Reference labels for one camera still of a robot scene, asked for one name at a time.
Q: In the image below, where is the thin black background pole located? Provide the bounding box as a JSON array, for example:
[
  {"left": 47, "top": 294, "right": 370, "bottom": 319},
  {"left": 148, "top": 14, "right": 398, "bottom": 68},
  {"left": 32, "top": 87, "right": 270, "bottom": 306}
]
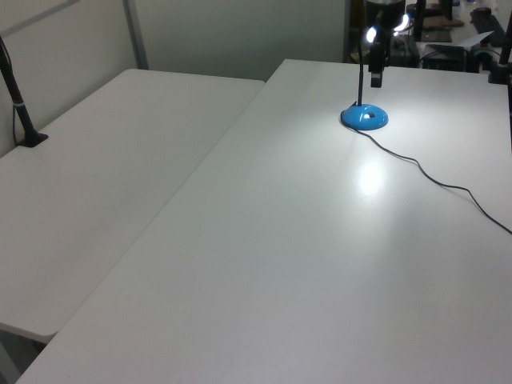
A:
[{"left": 413, "top": 0, "right": 427, "bottom": 42}]

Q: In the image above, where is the blue desk lamp black gooseneck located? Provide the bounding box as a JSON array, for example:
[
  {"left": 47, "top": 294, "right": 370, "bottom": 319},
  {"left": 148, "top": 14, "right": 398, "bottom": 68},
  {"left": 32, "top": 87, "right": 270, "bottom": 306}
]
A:
[{"left": 339, "top": 11, "right": 413, "bottom": 132}]

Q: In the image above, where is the black equipment box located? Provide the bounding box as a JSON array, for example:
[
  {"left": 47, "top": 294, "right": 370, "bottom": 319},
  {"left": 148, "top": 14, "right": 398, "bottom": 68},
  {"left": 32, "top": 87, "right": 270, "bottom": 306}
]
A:
[{"left": 418, "top": 42, "right": 470, "bottom": 72}]

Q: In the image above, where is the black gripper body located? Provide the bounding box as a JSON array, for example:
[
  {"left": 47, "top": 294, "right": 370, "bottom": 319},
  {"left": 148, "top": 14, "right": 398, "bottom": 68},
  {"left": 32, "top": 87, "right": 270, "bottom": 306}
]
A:
[{"left": 366, "top": 0, "right": 406, "bottom": 42}]

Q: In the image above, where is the black camera stand pole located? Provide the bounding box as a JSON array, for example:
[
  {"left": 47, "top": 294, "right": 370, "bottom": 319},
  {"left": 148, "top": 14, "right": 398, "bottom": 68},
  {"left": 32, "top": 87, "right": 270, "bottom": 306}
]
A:
[{"left": 0, "top": 35, "right": 50, "bottom": 148}]

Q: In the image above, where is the black clamp pole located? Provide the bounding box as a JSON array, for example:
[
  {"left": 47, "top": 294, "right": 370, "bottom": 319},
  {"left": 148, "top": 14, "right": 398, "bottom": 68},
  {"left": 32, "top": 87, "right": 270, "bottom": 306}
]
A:
[{"left": 486, "top": 0, "right": 512, "bottom": 86}]

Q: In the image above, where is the thin black lamp power cable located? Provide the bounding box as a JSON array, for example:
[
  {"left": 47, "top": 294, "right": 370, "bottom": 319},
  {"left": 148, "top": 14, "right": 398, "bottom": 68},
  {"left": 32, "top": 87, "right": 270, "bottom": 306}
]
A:
[{"left": 353, "top": 126, "right": 512, "bottom": 236}]

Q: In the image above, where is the white paper sheet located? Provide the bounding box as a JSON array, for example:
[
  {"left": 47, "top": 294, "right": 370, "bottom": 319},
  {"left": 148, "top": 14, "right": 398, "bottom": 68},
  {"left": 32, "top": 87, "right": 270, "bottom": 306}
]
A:
[{"left": 457, "top": 31, "right": 494, "bottom": 47}]

